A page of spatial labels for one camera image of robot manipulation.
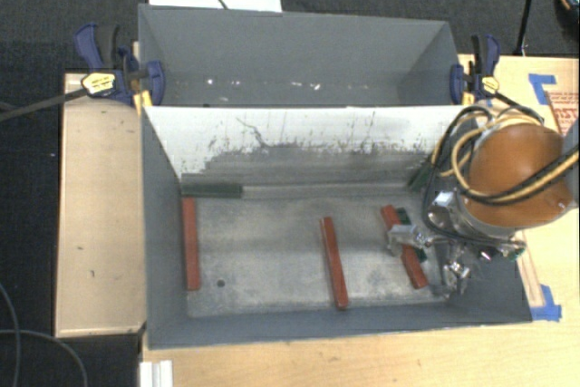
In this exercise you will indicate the red-brown flat block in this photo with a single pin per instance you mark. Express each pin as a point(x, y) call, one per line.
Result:
point(414, 269)
point(334, 263)
point(191, 244)

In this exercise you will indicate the pale wood board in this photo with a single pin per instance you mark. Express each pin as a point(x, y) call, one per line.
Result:
point(99, 204)

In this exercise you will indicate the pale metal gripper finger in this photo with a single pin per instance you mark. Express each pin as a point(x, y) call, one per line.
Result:
point(403, 236)
point(455, 278)

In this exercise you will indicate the dark green flat block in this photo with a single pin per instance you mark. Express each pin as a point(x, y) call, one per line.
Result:
point(210, 190)
point(403, 215)

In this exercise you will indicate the brown cardboard with red print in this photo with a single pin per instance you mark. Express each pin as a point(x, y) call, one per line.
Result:
point(550, 267)

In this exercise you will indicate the grey metal bin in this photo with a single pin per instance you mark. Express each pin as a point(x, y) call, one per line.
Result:
point(281, 249)

